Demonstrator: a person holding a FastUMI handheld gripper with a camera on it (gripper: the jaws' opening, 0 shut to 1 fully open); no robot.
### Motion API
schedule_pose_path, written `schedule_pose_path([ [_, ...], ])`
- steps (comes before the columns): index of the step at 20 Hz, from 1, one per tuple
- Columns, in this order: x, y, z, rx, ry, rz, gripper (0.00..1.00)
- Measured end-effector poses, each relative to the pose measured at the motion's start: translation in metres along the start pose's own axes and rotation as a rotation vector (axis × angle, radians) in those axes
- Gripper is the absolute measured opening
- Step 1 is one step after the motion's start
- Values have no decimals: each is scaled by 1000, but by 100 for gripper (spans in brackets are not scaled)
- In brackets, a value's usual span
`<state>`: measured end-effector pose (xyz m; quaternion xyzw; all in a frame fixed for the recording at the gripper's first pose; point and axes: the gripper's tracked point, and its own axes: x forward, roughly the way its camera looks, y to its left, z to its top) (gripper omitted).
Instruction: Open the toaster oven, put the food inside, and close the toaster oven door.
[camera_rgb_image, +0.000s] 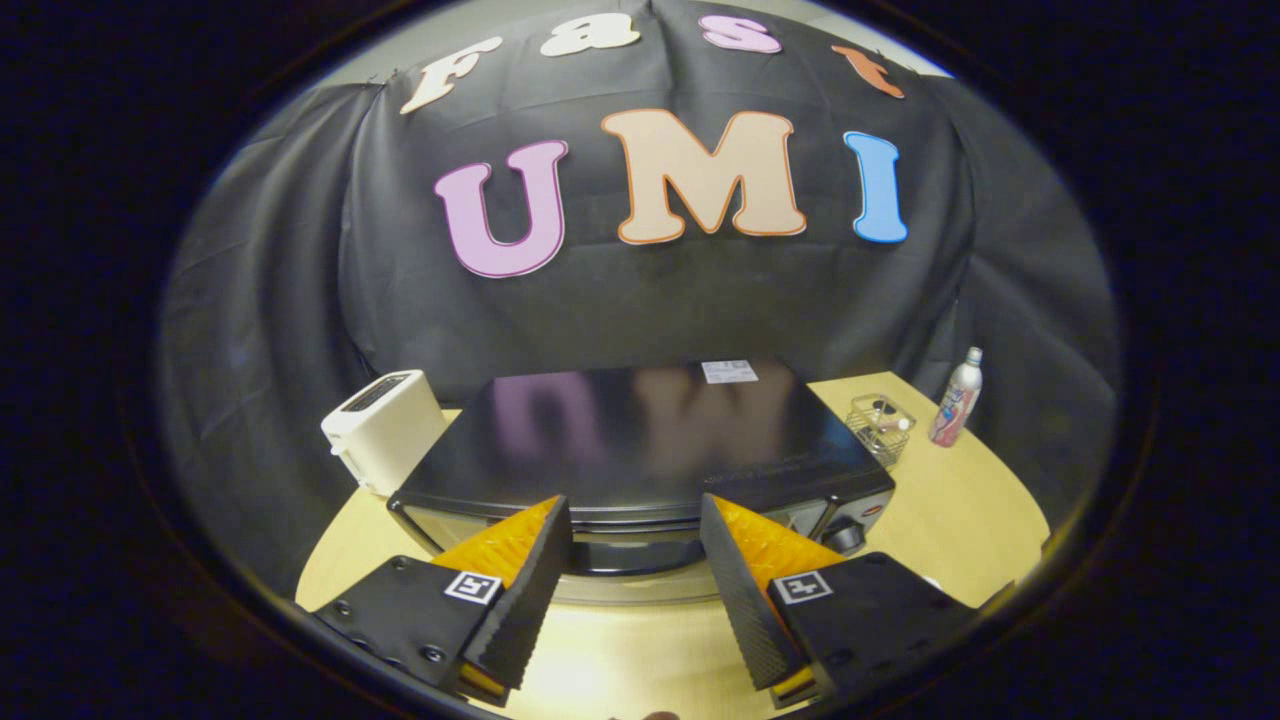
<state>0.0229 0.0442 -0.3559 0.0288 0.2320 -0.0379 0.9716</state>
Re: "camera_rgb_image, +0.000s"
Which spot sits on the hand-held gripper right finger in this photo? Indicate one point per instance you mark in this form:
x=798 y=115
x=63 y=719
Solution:
x=745 y=600

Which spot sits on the black toaster oven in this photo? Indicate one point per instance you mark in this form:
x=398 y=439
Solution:
x=640 y=430

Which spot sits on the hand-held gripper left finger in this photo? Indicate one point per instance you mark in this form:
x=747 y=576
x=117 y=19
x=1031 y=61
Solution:
x=525 y=600

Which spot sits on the white pink bottle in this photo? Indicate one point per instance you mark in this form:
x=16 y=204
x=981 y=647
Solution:
x=955 y=405

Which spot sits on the black backdrop cloth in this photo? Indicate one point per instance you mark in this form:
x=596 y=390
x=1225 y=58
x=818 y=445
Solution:
x=650 y=310

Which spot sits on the white bread toaster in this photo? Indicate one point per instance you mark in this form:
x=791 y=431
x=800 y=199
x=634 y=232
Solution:
x=385 y=430

